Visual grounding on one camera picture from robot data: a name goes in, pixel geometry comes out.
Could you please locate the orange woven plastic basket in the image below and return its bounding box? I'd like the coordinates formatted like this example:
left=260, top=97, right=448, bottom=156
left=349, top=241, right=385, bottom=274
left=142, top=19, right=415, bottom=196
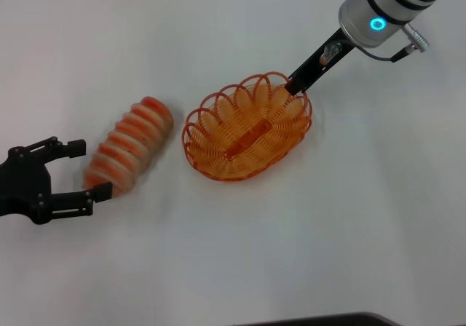
left=181, top=71, right=313, bottom=182

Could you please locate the grey cable with metal connector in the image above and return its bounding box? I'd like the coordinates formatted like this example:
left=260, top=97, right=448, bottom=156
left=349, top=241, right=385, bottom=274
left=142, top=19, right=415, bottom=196
left=358, top=23, right=431, bottom=63

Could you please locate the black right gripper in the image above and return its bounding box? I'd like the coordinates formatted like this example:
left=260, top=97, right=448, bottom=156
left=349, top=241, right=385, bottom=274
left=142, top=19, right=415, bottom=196
left=285, top=28, right=356, bottom=96

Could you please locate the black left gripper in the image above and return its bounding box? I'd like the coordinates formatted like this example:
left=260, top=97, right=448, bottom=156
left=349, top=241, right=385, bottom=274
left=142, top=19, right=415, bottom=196
left=0, top=135, right=114, bottom=226

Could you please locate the striped orange bread loaf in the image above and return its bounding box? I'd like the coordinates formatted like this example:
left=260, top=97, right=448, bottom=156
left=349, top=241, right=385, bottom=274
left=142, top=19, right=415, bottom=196
left=82, top=95, right=175, bottom=198

